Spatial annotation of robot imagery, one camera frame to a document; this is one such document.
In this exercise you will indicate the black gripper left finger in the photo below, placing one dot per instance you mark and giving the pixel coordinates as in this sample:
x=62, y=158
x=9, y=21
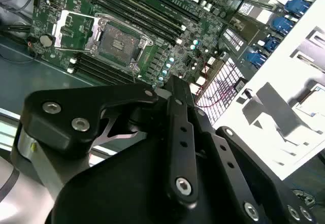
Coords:
x=76, y=100

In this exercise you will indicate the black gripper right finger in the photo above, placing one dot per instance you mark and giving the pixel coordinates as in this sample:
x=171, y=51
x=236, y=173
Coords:
x=226, y=156

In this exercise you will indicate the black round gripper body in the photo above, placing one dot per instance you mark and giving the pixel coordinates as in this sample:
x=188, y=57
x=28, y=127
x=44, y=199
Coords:
x=114, y=196

